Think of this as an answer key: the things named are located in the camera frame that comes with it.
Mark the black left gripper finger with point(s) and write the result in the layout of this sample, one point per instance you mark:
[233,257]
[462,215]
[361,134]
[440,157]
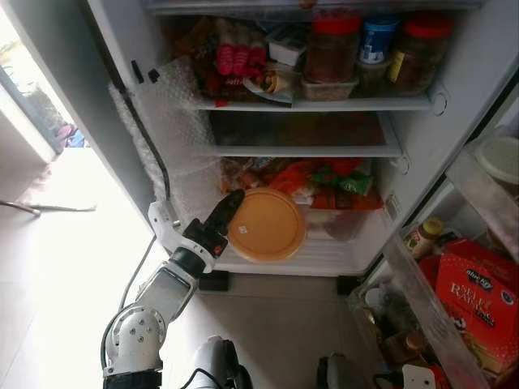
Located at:
[223,215]

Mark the orange round lidded container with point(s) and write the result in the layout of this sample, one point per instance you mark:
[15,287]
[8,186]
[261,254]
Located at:
[272,227]

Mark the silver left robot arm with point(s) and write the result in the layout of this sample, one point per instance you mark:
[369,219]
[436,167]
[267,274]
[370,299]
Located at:
[142,324]

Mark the clear fridge drawer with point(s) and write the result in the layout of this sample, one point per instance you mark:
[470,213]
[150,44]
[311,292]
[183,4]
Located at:
[300,134]

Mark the black door grey fridge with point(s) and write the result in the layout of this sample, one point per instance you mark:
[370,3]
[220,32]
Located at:
[97,97]

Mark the fridge door with clear shelves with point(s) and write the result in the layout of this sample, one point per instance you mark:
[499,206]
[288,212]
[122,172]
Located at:
[486,194]

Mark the red snack packet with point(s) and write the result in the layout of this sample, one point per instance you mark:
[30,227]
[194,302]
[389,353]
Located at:
[293,177]

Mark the clear bubble wrap sheet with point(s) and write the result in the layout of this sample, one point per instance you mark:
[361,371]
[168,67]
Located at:
[166,130]

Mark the grey robot left leg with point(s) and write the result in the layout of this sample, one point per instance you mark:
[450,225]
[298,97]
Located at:
[215,365]

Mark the green snack packet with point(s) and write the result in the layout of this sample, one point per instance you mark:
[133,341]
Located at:
[345,180]

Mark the red sausage packet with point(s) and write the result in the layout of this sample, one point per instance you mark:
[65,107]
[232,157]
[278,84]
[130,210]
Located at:
[241,53]

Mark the clear plastic food box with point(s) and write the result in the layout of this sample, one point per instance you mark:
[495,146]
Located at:
[328,89]

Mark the small white food box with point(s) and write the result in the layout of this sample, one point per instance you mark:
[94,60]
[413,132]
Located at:
[288,47]

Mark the red lid glass jar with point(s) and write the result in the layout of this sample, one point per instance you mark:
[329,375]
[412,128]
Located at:
[332,53]
[422,57]

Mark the yellow cap sauce bottle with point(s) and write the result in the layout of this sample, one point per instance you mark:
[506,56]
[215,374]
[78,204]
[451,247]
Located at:
[422,239]

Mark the white lid round container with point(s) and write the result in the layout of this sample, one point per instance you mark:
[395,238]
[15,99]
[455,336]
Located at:
[499,158]

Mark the red self raising flour box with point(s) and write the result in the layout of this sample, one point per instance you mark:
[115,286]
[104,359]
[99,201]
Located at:
[478,304]

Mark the brown glass bottle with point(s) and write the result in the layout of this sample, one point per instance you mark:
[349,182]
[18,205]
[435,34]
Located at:
[403,347]

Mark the blue lid white tub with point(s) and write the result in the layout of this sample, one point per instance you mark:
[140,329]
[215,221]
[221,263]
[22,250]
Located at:
[379,40]

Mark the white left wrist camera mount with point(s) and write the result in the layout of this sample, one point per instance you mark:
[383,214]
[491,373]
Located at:
[162,223]

